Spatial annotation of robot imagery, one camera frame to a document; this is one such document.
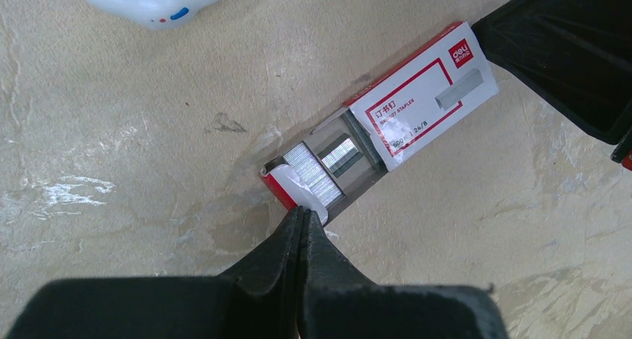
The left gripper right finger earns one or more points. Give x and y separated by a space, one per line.
339 301

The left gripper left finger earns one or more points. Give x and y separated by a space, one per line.
254 298

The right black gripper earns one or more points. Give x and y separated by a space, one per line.
575 54

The strip of staples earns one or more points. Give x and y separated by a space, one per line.
341 157
314 175

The staple box with red label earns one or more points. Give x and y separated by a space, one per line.
393 118

